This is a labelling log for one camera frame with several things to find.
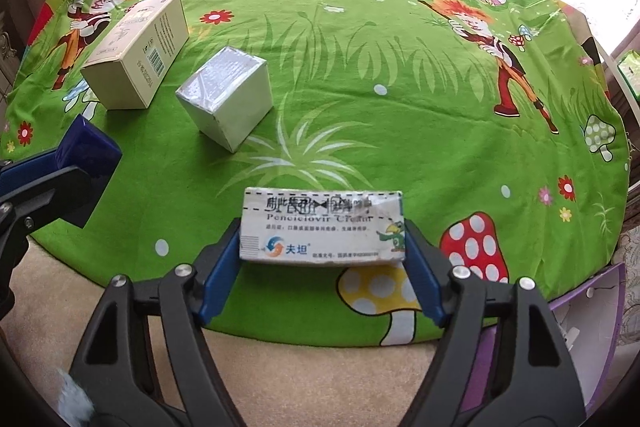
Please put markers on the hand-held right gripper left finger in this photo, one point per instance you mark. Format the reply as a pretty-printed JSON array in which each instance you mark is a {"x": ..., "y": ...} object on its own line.
[{"x": 220, "y": 267}]

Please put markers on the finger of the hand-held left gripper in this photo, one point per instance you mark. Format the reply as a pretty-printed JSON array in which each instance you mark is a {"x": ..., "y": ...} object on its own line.
[
  {"x": 87, "y": 147},
  {"x": 12, "y": 272}
]

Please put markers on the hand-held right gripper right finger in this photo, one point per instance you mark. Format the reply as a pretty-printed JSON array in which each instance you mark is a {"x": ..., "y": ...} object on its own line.
[{"x": 425, "y": 267}]

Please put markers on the white cream tube box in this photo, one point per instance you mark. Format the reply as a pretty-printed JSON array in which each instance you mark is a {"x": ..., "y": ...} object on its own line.
[{"x": 320, "y": 227}]

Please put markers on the purple cardboard box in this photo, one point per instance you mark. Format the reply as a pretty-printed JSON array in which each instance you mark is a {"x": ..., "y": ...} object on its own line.
[{"x": 590, "y": 357}]

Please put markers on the tall beige cardboard box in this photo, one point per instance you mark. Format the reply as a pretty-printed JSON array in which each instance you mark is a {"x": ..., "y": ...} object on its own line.
[{"x": 135, "y": 57}]

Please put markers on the white fluff tuft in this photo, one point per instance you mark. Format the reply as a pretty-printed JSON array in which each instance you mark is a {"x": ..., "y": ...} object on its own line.
[{"x": 75, "y": 399}]

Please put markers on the silver film-wrapped white box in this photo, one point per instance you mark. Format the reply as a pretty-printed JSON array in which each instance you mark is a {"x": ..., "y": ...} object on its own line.
[{"x": 225, "y": 102}]

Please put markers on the green cartoon printed cloth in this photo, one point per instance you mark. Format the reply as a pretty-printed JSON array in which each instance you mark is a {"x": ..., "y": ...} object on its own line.
[{"x": 375, "y": 82}]

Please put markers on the green packet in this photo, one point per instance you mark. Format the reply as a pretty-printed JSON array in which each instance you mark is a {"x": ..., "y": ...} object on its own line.
[{"x": 630, "y": 69}]

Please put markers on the white curved rail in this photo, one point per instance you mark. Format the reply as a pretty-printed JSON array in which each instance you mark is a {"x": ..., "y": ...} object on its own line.
[{"x": 612, "y": 64}]

